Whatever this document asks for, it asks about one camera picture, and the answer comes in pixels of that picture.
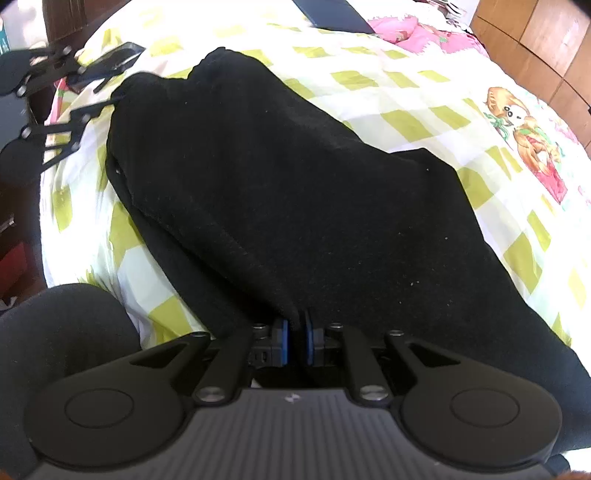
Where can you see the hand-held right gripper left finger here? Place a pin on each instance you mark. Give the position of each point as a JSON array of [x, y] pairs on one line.
[[282, 342]]

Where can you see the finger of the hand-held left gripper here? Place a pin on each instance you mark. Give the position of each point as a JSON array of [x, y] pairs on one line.
[[113, 60], [76, 124]]

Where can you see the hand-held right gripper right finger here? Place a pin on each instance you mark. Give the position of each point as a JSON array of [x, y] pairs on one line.
[[306, 344]]

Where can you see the black pants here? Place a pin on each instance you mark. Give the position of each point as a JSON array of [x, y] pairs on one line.
[[277, 184]]

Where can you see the brown wooden headboard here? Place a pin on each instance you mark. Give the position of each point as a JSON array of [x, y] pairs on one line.
[[64, 23]]

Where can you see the dark blue flat cloth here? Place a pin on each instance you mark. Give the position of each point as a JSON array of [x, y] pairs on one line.
[[332, 14]]

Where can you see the checkered cartoon printed blanket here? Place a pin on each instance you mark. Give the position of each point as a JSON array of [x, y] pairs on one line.
[[415, 92]]

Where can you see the wooden wardrobe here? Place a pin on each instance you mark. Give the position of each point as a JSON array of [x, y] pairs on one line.
[[545, 46]]

